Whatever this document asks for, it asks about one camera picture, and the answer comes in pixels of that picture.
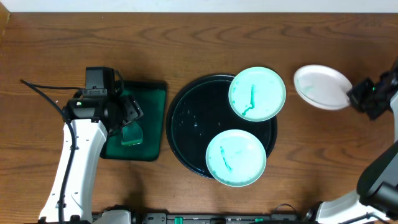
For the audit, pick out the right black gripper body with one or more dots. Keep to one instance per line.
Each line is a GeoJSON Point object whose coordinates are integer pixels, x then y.
{"type": "Point", "coordinates": [382, 101]}

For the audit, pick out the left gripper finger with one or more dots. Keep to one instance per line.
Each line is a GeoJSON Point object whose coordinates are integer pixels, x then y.
{"type": "Point", "coordinates": [114, 128]}
{"type": "Point", "coordinates": [132, 109]}

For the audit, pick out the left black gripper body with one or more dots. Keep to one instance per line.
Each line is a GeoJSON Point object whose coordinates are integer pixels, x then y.
{"type": "Point", "coordinates": [130, 109]}

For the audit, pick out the white plate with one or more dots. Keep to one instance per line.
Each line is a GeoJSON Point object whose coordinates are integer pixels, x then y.
{"type": "Point", "coordinates": [322, 87]}

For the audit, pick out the mint green plate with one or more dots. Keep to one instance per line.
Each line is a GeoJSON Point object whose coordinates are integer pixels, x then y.
{"type": "Point", "coordinates": [235, 158]}
{"type": "Point", "coordinates": [257, 94]}

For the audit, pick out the green sponge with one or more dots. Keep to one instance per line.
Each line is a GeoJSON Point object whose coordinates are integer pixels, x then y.
{"type": "Point", "coordinates": [132, 134]}

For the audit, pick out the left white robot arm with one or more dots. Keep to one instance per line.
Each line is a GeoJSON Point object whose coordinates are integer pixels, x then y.
{"type": "Point", "coordinates": [71, 195]}

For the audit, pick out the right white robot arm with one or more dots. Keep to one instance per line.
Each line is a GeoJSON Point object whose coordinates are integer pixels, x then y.
{"type": "Point", "coordinates": [375, 197]}

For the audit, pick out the black rectangular sponge tray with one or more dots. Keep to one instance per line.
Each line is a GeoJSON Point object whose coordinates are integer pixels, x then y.
{"type": "Point", "coordinates": [151, 97]}

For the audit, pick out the round black tray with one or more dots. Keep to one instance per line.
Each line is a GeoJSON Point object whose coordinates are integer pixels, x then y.
{"type": "Point", "coordinates": [199, 112]}

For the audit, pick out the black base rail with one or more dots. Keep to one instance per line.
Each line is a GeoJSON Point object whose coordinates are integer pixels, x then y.
{"type": "Point", "coordinates": [163, 218]}

